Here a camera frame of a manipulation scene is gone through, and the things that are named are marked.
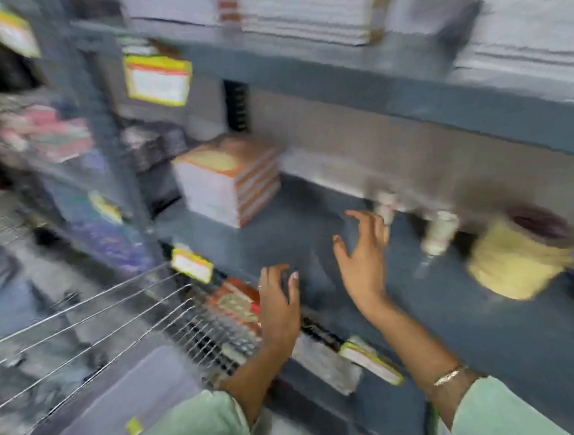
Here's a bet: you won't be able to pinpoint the person's left hand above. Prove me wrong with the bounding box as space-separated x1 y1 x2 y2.
254 262 306 349

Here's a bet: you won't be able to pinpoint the person's right hand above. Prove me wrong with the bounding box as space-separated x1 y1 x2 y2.
330 207 398 315

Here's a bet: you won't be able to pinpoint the person's right forearm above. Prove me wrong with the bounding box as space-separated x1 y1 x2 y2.
362 286 489 435

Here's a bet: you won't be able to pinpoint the person's left forearm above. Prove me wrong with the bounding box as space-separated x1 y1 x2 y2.
216 334 310 428

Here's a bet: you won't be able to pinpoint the small white bottle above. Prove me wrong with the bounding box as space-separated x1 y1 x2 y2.
373 191 401 227

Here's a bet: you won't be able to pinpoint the white flat box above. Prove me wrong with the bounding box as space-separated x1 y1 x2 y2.
290 327 364 399

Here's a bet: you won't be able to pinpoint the yellow white price tag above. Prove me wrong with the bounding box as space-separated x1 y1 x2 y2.
337 337 405 391

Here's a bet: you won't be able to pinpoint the small yellow price tag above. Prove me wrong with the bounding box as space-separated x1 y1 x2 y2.
170 246 215 287

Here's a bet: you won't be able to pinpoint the stack of white orange books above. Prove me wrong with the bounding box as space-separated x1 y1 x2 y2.
170 131 289 233

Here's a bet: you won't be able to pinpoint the grey metal shelf rack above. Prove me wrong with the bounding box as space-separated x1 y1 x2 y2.
27 0 574 435

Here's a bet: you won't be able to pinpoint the light green left sleeve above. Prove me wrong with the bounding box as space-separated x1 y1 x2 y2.
102 387 251 435

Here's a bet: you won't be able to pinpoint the light green sleeve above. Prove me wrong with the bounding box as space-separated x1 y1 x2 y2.
446 370 573 435
102 387 251 435

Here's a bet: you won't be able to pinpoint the grey box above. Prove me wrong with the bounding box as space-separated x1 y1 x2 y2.
44 343 208 435

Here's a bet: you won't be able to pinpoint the light green right sleeve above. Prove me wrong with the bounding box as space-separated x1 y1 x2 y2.
446 370 573 435

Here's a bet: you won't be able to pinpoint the tall stack of white paper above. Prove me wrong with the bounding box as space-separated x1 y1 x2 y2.
239 0 389 56

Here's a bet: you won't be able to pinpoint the large yellow price tag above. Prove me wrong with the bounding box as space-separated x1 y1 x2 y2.
124 50 195 111

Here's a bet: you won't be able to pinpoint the wide stack of white paper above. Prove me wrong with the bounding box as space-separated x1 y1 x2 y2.
447 0 574 114

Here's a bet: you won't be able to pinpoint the pink packets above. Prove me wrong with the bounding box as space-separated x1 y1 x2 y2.
0 100 96 168

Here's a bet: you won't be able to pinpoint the short stack of white paper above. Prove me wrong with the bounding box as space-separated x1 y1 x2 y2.
120 0 224 34

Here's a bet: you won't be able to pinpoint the yellow green price tag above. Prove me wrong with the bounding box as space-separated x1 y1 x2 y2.
0 1 43 62

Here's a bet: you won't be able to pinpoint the gold bracelet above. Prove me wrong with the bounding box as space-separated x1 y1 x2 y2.
430 364 472 388

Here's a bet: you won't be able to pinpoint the wire shopping cart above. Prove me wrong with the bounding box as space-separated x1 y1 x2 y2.
0 256 270 435

